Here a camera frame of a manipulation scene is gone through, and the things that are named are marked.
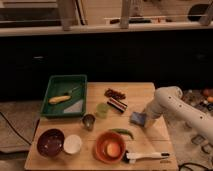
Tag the orange bowl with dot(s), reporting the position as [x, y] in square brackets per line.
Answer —
[109, 147]

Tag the dark brown bowl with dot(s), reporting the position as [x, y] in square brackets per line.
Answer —
[50, 143]

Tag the grey cloth in tray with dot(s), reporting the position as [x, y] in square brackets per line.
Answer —
[75, 108]

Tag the white bowl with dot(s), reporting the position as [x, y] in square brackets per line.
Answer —
[72, 144]

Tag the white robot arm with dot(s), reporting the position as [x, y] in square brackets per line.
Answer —
[169, 98]

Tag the green plastic tray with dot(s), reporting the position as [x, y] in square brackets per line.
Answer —
[59, 85]

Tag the small metal cup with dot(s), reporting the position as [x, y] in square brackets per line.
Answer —
[88, 121]

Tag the white dish brush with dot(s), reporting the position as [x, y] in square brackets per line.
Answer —
[130, 157]

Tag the green chili pepper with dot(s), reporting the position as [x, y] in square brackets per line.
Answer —
[124, 132]

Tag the green paper cup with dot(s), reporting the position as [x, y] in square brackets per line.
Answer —
[102, 110]

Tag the striped black box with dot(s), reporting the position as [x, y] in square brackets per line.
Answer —
[120, 106]

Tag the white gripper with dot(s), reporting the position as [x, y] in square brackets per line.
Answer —
[150, 120]

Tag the brown dried food pile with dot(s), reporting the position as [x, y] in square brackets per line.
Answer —
[114, 94]

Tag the blue sponge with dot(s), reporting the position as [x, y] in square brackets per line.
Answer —
[138, 118]

